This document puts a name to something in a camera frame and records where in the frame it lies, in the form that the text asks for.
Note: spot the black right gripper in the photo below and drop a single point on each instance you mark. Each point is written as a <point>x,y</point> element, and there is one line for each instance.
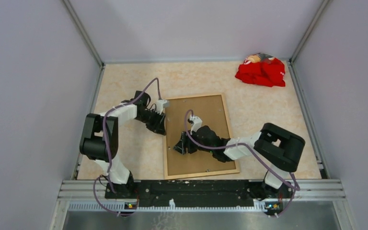
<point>180,146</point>

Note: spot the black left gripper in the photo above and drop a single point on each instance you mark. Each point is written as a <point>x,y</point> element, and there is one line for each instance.
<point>158,126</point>

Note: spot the wooden picture frame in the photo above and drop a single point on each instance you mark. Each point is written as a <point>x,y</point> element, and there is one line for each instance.
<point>212,110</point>

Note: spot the brown frame backing board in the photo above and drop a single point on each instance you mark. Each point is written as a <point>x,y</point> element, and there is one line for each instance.
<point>195,126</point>

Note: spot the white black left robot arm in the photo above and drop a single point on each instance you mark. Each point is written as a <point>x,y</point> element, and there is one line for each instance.
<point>100,137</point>

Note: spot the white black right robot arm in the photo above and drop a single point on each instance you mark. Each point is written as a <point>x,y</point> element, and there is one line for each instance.
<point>277,149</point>

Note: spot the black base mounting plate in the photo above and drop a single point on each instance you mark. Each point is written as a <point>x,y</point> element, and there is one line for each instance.
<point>197,193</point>

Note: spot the left controller board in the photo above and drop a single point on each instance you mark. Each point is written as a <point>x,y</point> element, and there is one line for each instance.
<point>130,205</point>

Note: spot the controller board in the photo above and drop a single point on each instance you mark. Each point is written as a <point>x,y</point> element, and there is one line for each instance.
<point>273,206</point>
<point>130,205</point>

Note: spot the right controller board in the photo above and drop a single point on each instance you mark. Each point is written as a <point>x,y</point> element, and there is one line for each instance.
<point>273,206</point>

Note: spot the red crumpled cloth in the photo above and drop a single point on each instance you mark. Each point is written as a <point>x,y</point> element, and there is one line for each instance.
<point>263,70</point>

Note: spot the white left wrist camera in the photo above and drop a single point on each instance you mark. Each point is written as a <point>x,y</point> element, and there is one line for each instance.
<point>161,105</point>

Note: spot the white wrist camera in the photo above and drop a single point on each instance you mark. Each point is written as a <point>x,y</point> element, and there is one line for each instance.
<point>196,123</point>
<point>161,105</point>

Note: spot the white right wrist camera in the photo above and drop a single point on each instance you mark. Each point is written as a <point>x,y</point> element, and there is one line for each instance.
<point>196,123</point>

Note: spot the white toothed cable duct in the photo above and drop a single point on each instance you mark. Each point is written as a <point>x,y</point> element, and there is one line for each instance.
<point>121,206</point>

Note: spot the aluminium front rail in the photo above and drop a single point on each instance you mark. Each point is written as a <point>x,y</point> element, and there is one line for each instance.
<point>310,190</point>

